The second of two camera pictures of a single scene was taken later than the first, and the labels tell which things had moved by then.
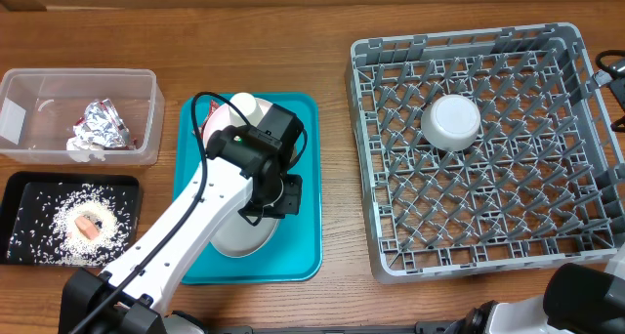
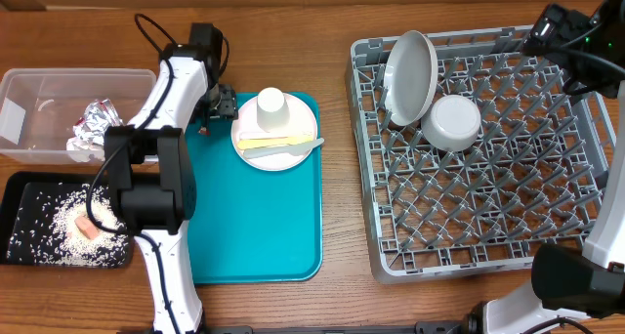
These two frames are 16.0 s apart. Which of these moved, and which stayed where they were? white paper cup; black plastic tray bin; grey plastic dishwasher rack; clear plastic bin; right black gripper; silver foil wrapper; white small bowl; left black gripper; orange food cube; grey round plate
Moved: grey round plate; right black gripper; white paper cup; left black gripper
Stayed: clear plastic bin; white small bowl; black plastic tray bin; orange food cube; silver foil wrapper; grey plastic dishwasher rack
